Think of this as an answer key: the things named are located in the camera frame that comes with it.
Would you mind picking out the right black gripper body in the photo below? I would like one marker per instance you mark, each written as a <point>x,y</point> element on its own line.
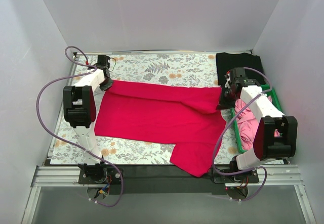
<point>223,102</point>

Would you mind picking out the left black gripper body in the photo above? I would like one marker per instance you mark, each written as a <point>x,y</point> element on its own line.
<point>107,83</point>

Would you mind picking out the red t shirt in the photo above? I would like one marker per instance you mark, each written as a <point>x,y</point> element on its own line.
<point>186,117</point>

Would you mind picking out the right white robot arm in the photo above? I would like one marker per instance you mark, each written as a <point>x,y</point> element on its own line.
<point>276,136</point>

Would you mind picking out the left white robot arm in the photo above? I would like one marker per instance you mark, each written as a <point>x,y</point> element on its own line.
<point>80,112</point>

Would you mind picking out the folded black t shirt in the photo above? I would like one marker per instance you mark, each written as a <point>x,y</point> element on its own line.
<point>226,62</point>

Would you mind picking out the pink t shirt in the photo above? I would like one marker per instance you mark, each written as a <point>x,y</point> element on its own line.
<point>247,126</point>

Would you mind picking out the green plastic bin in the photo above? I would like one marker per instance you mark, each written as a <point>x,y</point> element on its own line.
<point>239,104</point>

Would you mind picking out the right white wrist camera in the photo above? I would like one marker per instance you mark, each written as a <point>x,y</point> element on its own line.
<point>228,80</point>

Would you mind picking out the aluminium frame rail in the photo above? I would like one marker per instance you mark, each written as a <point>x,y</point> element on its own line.
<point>169,179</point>

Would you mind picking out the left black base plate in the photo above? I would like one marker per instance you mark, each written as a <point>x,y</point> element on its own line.
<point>115,176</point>

